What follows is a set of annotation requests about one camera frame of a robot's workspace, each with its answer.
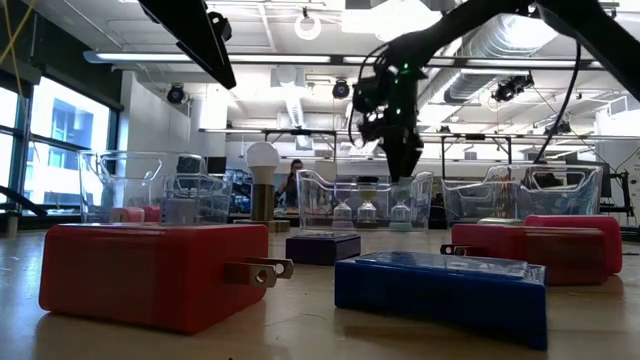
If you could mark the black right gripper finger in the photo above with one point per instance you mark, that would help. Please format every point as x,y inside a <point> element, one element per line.
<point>402,160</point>

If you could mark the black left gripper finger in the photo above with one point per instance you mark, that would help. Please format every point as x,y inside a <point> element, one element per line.
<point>200,45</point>

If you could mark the teal sand timer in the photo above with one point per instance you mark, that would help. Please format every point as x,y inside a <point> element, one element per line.
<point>400,215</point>

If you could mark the lavender sand timer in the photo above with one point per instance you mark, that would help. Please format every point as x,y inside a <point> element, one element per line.
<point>342,215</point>

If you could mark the purple digital timer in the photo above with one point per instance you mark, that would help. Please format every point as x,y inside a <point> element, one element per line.
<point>322,250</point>

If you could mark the lavender charger block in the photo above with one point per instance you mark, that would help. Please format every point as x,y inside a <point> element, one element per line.
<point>177,212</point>

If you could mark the pink small charger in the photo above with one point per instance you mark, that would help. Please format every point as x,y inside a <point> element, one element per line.
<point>127,215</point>

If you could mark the red wall charger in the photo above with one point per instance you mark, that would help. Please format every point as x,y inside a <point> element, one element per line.
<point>150,280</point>

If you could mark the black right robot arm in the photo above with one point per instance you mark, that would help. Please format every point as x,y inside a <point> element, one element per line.
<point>600,35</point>

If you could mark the white ceiling pipes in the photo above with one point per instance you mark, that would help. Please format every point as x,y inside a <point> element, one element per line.
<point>435,112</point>

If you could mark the long ceiling light strip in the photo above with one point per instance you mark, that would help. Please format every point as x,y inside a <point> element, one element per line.
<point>125,56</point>

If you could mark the clear plastic bin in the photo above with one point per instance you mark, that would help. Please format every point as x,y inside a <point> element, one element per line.
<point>320,215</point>
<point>100,200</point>
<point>465,205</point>

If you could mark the person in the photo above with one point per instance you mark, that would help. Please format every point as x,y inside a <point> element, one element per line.
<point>292,185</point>

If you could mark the white bulb brass lamp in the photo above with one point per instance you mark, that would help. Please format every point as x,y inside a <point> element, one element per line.
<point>262,200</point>

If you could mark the blue digital timer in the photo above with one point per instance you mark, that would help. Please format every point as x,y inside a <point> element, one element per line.
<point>440,305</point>

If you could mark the large window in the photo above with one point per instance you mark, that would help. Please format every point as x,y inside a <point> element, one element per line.
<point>70,125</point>

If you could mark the black tripod stand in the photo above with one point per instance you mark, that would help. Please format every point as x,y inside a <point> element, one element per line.
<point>625,195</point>

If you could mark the black slanted bar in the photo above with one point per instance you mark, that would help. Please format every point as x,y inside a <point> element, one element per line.
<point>20,200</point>

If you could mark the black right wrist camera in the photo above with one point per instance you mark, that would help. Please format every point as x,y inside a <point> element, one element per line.
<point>367,96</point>

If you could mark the black ceiling camera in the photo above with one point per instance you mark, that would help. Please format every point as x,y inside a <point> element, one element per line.
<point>176,94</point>
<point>510,87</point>
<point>557,128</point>
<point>341,89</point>

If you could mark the silver ventilation duct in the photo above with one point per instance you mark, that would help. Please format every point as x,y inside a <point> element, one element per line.
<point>470,87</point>

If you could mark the black background frame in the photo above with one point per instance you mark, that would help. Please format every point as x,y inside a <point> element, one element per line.
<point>300,132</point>

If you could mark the pink wall charger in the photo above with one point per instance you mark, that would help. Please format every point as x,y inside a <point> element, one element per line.
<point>607,240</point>

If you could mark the white short post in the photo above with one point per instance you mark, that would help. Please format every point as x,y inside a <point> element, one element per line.
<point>11,225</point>

